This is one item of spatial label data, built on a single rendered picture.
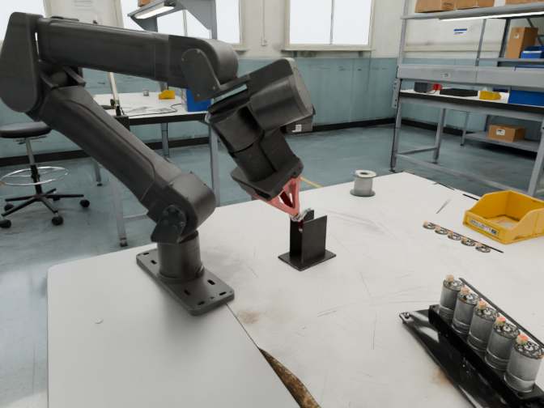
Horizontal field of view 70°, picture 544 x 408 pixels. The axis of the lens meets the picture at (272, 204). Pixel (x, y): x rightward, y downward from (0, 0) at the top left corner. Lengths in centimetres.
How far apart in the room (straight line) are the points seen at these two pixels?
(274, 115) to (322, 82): 525
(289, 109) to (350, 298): 28
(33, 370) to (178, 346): 129
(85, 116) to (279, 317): 37
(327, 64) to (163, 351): 540
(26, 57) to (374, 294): 56
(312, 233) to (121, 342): 32
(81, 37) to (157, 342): 38
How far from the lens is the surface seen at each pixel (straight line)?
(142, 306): 58
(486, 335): 50
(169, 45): 49
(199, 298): 56
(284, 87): 45
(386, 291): 60
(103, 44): 55
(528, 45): 527
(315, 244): 65
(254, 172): 52
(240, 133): 48
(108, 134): 57
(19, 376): 176
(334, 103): 587
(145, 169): 55
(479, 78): 325
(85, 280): 67
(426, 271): 67
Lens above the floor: 108
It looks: 21 degrees down
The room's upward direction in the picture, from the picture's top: straight up
